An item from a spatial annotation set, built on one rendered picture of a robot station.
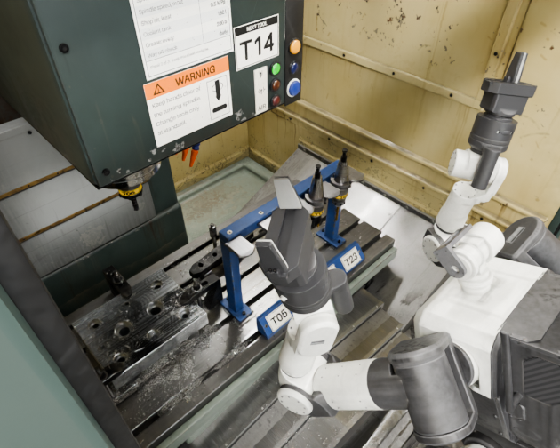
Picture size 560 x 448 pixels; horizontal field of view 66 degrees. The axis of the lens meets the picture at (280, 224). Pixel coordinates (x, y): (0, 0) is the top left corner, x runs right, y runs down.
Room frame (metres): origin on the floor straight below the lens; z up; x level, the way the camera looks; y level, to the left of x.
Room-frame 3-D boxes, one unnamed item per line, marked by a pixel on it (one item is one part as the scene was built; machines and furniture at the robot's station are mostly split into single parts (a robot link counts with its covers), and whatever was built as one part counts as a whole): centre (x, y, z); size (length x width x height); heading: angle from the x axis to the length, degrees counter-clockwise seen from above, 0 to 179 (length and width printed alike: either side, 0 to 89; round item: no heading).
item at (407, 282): (1.19, -0.14, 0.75); 0.89 x 0.70 x 0.26; 44
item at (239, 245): (0.75, 0.10, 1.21); 0.07 x 0.05 x 0.01; 44
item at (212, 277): (0.79, 0.24, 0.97); 0.13 x 0.03 x 0.15; 134
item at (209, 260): (0.98, 0.19, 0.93); 0.26 x 0.05 x 0.06; 139
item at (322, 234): (1.10, -0.18, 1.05); 0.10 x 0.05 x 0.30; 44
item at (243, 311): (0.79, 0.13, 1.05); 0.10 x 0.05 x 0.30; 44
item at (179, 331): (0.69, 0.39, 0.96); 0.29 x 0.23 x 0.05; 134
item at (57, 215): (1.07, 0.64, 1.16); 0.48 x 0.05 x 0.51; 134
